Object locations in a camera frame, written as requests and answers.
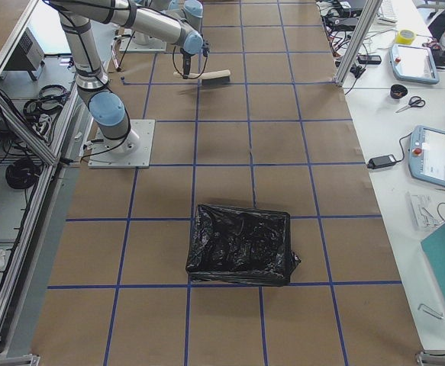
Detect black scissors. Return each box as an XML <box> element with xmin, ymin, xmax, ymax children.
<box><xmin>396</xmin><ymin>95</ymin><xmax>426</xmax><ymax>113</ymax></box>

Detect aluminium frame post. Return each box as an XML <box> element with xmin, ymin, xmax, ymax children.
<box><xmin>334</xmin><ymin>0</ymin><xmax>382</xmax><ymax>87</ymax></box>

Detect blue teach pendant far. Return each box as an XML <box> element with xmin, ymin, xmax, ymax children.
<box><xmin>389</xmin><ymin>43</ymin><xmax>440</xmax><ymax>85</ymax></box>

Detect blue teach pendant near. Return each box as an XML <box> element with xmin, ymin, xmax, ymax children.
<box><xmin>408</xmin><ymin>125</ymin><xmax>445</xmax><ymax>187</ymax></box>

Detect blue teach pendant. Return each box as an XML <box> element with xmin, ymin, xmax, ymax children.
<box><xmin>408</xmin><ymin>125</ymin><xmax>445</xmax><ymax>187</ymax></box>
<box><xmin>389</xmin><ymin>43</ymin><xmax>440</xmax><ymax>85</ymax></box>

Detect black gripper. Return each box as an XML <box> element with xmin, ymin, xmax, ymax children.
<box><xmin>180</xmin><ymin>48</ymin><xmax>193</xmax><ymax>79</ymax></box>

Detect right bin black bag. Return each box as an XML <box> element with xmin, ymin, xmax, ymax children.
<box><xmin>185</xmin><ymin>204</ymin><xmax>300</xmax><ymax>287</ymax></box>

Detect yellow tape roll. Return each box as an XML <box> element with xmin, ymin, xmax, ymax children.
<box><xmin>395</xmin><ymin>30</ymin><xmax>416</xmax><ymax>46</ymax></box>

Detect black small bowl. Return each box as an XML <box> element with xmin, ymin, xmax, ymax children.
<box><xmin>389</xmin><ymin>84</ymin><xmax>408</xmax><ymax>100</ymax></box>

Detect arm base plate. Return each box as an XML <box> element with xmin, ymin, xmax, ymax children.
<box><xmin>87</xmin><ymin>119</ymin><xmax>156</xmax><ymax>169</ymax></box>
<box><xmin>120</xmin><ymin>30</ymin><xmax>166</xmax><ymax>53</ymax></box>

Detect black power adapter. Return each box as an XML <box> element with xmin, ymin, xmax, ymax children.
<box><xmin>366</xmin><ymin>154</ymin><xmax>398</xmax><ymax>170</ymax></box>

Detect beige hand brush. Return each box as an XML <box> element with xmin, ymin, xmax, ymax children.
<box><xmin>173</xmin><ymin>69</ymin><xmax>231</xmax><ymax>86</ymax></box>

